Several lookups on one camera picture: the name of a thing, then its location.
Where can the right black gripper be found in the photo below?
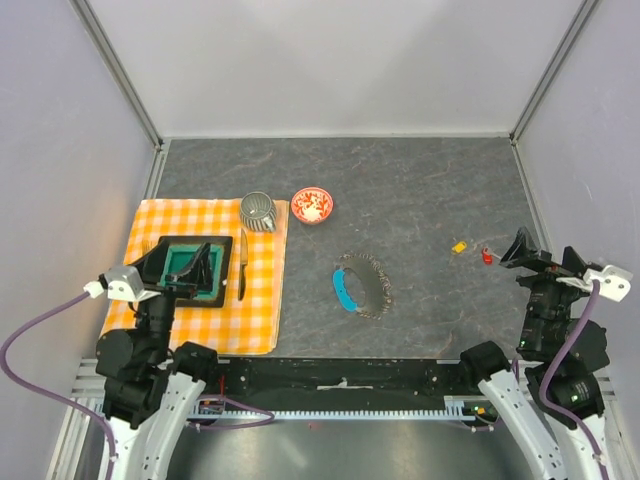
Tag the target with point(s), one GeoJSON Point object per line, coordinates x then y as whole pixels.
{"type": "Point", "coordinates": [524, 251]}

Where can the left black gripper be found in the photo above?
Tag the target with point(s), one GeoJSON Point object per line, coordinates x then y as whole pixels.
{"type": "Point", "coordinates": [199, 275]}

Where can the blue tag keyring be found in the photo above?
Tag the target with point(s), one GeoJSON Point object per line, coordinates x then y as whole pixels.
{"type": "Point", "coordinates": [376, 285]}

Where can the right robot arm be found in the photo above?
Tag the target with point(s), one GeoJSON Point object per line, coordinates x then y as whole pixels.
{"type": "Point", "coordinates": [555, 409]}

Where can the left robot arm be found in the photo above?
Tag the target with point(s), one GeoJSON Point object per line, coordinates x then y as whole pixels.
{"type": "Point", "coordinates": [149, 388]}

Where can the black teal square plate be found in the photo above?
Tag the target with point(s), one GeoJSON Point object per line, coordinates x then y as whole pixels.
{"type": "Point", "coordinates": [181, 248]}

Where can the silver fork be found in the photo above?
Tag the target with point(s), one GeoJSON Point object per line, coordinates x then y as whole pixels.
{"type": "Point", "coordinates": [146, 247]}

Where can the red tag key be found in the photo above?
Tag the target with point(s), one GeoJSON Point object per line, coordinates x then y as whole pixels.
{"type": "Point", "coordinates": [489, 256]}

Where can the silver knife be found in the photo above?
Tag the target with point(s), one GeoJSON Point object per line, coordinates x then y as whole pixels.
{"type": "Point", "coordinates": [244, 259]}

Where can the orange checkered cloth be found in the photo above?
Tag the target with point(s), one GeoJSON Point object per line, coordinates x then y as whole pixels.
{"type": "Point", "coordinates": [247, 327]}

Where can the grey striped mug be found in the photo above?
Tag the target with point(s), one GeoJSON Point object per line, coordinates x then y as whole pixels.
{"type": "Point", "coordinates": [258, 212]}

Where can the red white patterned bowl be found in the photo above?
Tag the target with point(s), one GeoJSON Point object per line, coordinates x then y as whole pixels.
{"type": "Point", "coordinates": [312, 205]}

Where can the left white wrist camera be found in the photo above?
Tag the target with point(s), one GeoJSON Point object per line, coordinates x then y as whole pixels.
{"type": "Point", "coordinates": [120, 283]}

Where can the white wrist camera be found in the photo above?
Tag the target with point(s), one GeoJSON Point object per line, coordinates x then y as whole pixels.
{"type": "Point", "coordinates": [120, 283]}
{"type": "Point", "coordinates": [614, 282]}

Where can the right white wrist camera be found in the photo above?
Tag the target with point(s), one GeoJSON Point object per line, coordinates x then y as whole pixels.
{"type": "Point", "coordinates": [614, 282]}

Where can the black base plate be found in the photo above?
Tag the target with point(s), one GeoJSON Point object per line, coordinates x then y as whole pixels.
{"type": "Point", "coordinates": [333, 385]}

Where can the slotted cable duct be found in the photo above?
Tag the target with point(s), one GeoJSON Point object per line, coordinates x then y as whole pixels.
{"type": "Point", "coordinates": [452, 411]}

